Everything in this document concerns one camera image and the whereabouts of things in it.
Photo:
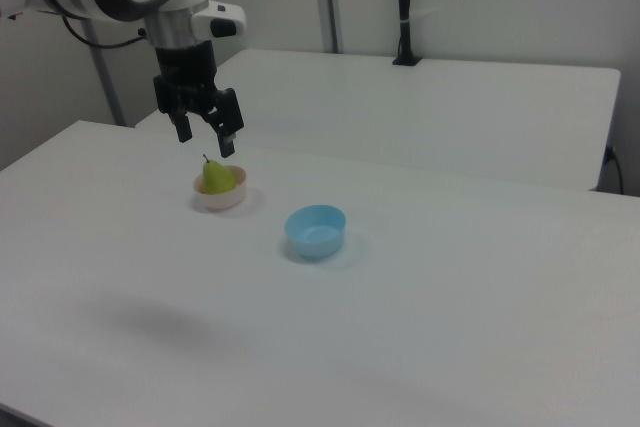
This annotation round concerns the grey metal frame leg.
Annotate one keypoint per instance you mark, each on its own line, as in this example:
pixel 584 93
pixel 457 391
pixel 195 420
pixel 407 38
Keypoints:
pixel 106 77

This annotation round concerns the black pole with clamp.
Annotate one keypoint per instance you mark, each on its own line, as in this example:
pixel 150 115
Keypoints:
pixel 404 2

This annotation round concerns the green pear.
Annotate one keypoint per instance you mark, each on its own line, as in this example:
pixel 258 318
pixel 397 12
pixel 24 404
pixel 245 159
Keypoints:
pixel 218 179

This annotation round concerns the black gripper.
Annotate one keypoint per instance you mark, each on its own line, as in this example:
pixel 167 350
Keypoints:
pixel 186 74

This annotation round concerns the blue plastic bowl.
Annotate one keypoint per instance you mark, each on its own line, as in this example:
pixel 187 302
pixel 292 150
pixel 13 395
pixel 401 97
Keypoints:
pixel 315 234

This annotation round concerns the pink plastic bowl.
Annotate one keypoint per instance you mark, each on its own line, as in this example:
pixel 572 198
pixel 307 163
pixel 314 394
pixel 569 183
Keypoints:
pixel 225 202

